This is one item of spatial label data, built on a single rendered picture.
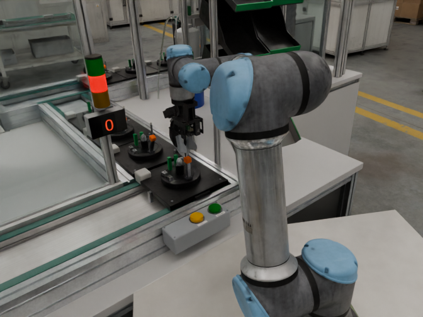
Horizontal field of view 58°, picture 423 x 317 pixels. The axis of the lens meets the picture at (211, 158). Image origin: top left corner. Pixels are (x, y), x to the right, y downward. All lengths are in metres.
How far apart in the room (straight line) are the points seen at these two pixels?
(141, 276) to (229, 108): 0.68
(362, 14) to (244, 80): 6.30
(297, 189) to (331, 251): 0.65
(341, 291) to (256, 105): 0.44
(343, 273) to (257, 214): 0.22
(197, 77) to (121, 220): 0.55
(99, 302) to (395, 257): 0.86
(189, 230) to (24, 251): 0.49
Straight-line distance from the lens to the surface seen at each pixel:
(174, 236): 1.11
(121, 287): 1.15
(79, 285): 1.13
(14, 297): 1.08
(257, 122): 0.63
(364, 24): 6.97
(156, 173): 1.39
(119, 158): 1.53
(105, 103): 1.22
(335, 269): 0.82
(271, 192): 0.69
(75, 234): 1.27
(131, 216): 1.29
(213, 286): 1.11
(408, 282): 1.22
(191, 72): 0.98
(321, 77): 0.68
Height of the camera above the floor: 1.68
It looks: 29 degrees down
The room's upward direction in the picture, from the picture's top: 2 degrees counter-clockwise
